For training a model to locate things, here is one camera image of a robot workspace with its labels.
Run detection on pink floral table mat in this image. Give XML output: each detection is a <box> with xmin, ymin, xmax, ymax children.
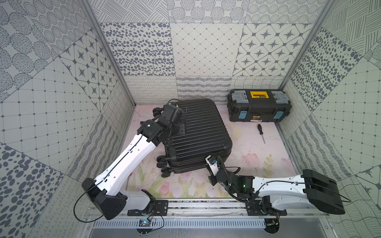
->
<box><xmin>123</xmin><ymin>105</ymin><xmax>297</xmax><ymax>198</ymax></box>

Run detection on black ribbed hard-shell suitcase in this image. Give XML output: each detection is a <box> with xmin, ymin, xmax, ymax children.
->
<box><xmin>156</xmin><ymin>99</ymin><xmax>233</xmax><ymax>178</ymax></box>

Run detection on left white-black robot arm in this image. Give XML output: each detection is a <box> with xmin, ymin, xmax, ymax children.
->
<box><xmin>81</xmin><ymin>102</ymin><xmax>187</xmax><ymax>220</ymax></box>

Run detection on aluminium mounting rail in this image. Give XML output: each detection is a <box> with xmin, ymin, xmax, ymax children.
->
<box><xmin>83</xmin><ymin>197</ymin><xmax>328</xmax><ymax>221</ymax></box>

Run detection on black-handled screwdriver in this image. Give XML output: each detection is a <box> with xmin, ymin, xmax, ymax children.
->
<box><xmin>257</xmin><ymin>124</ymin><xmax>266</xmax><ymax>144</ymax></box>

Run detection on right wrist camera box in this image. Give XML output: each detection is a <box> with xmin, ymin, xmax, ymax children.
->
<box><xmin>205</xmin><ymin>155</ymin><xmax>219</xmax><ymax>176</ymax></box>

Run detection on left green circuit board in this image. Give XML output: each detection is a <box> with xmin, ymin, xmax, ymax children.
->
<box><xmin>137</xmin><ymin>219</ymin><xmax>153</xmax><ymax>235</ymax></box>

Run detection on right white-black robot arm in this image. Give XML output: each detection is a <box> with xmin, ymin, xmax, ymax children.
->
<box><xmin>207</xmin><ymin>164</ymin><xmax>350</xmax><ymax>215</ymax></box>

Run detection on black toolbox with yellow label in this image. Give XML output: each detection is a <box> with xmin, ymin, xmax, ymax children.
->
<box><xmin>227</xmin><ymin>89</ymin><xmax>292</xmax><ymax>123</ymax></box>

